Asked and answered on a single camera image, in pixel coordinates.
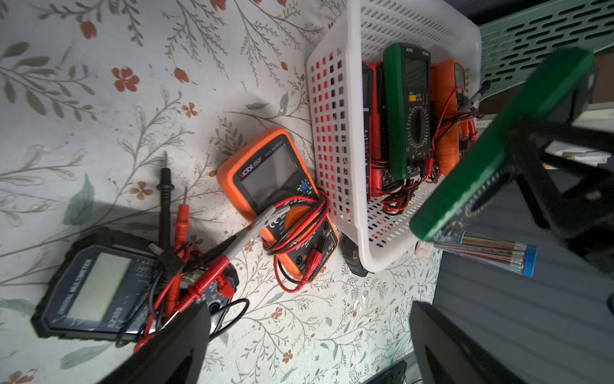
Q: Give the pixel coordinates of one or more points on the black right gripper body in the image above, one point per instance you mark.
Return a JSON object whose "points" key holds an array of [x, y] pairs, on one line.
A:
{"points": [[573, 200]]}

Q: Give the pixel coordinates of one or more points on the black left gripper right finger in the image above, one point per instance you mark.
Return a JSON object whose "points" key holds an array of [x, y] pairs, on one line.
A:
{"points": [[445, 354]]}

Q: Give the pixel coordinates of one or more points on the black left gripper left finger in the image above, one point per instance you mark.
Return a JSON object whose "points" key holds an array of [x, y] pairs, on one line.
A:
{"points": [[176, 355]]}

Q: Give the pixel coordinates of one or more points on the dark green multimeter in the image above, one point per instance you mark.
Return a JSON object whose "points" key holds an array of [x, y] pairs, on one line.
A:
{"points": [[407, 99], [547, 95]]}

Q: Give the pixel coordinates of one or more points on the tiny black multimeter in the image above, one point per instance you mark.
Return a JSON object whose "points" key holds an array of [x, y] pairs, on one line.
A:
{"points": [[114, 286]]}

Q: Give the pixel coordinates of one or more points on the orange multimeter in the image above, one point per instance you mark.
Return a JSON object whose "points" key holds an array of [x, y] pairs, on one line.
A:
{"points": [[454, 128]]}

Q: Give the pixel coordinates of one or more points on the orange multimeter diagonal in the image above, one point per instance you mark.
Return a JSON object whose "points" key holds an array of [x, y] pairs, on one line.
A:
{"points": [[269, 185]]}

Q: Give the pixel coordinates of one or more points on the red ANENG multimeter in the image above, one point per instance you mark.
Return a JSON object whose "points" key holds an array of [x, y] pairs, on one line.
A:
{"points": [[367, 129], [396, 194]]}

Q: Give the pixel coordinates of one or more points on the small black multimeter with leads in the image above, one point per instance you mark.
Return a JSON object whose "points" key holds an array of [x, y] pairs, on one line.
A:
{"points": [[350, 254]]}

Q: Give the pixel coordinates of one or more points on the white plastic perforated basket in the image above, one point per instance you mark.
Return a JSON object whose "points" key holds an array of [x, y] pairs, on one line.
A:
{"points": [[334, 68]]}

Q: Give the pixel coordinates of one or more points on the blue lid clear jar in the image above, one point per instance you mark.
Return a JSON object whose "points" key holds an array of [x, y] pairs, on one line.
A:
{"points": [[518, 258]]}

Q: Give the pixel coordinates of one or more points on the green desktop file organizer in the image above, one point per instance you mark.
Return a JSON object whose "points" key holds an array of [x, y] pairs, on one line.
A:
{"points": [[512, 47]]}

